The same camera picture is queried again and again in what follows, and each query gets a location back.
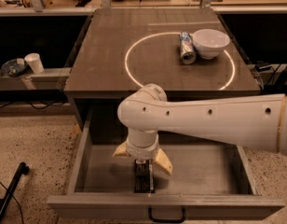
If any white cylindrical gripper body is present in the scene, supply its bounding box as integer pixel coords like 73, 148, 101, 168
127, 129, 159, 161

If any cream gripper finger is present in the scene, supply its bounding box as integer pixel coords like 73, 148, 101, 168
112, 142, 130, 158
152, 148, 172, 175

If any black rxbar chocolate bar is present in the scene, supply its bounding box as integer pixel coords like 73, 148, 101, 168
134, 161, 155, 193

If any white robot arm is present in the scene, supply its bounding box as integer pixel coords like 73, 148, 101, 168
114, 84, 287, 175

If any grey open top drawer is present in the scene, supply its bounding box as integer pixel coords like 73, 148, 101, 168
48, 111, 284, 221

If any black pole on floor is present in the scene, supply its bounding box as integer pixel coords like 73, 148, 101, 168
0, 162, 30, 224

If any low grey side shelf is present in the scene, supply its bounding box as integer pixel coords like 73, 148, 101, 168
0, 67, 71, 91

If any silver blue soda can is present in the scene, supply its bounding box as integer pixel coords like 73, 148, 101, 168
179, 32, 197, 64

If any white ceramic bowl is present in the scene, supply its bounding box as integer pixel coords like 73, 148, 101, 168
192, 29, 230, 60

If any white paper cup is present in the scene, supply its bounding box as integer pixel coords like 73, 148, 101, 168
24, 53, 44, 74

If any dark round dish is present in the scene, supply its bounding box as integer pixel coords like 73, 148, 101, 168
1, 58, 28, 77

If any black drawer handle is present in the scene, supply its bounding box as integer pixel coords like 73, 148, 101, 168
148, 207, 186, 224

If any black floor cable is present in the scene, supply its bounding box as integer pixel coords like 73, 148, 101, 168
0, 158, 26, 224

